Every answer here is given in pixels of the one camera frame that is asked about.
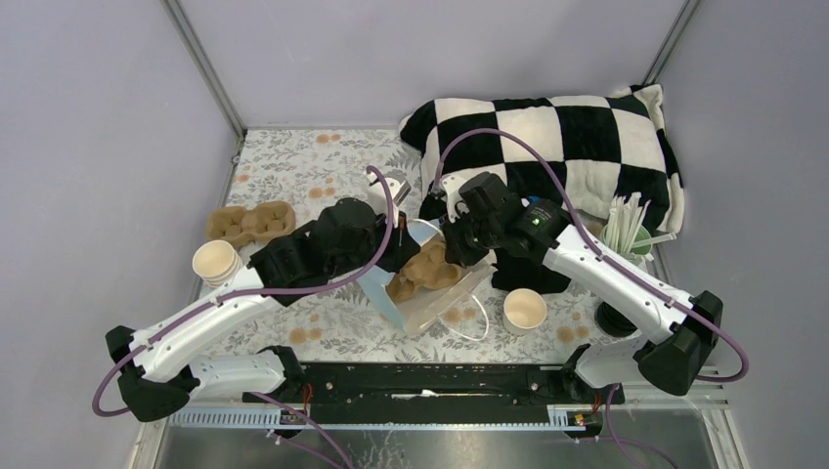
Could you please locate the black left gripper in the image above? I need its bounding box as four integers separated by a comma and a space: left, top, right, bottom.
329, 205, 422, 279

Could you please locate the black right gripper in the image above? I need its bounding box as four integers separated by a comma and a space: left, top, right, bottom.
439, 203, 502, 269

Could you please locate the single white paper cup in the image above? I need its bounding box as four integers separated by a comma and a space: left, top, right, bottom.
502, 288, 547, 335

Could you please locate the light blue paper bag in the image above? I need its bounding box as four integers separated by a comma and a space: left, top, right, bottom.
357, 219, 496, 342

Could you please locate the brown cardboard cup carrier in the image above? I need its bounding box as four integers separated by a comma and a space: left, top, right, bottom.
386, 238, 463, 304

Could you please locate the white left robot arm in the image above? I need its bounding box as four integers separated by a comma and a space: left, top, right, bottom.
106, 197, 419, 422

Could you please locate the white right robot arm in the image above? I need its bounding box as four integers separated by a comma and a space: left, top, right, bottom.
440, 172, 723, 403

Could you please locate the black cloth with daisy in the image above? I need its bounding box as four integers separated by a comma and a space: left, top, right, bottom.
491, 249, 571, 294

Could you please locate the floral patterned table mat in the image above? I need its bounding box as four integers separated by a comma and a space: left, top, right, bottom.
209, 129, 611, 363

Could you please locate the black white checkered pillow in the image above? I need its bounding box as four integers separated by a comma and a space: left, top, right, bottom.
399, 84, 685, 233

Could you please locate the white drinking straws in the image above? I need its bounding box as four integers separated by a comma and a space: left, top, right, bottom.
605, 192, 676, 246

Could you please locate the stack of white paper cups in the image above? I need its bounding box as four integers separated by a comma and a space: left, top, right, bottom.
192, 239, 242, 287

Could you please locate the pale green plastic cup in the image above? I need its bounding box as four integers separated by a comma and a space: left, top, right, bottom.
598, 226, 653, 266

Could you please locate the stack of black lids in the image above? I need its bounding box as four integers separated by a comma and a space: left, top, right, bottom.
594, 302, 637, 338

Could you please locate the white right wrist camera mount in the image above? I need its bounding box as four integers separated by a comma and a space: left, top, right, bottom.
430, 175, 469, 223

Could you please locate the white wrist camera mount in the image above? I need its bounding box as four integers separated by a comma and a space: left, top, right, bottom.
366, 169, 414, 212
430, 175, 469, 223

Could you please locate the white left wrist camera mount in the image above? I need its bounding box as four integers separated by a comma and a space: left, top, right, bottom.
366, 169, 414, 212

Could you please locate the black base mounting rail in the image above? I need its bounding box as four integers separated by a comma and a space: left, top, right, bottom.
271, 362, 624, 426

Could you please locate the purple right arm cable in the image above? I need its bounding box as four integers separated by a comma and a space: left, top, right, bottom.
429, 128, 751, 469

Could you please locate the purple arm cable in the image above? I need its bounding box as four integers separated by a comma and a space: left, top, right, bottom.
91, 165, 398, 469
429, 128, 751, 469

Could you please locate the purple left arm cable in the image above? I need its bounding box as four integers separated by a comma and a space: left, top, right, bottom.
91, 165, 398, 469

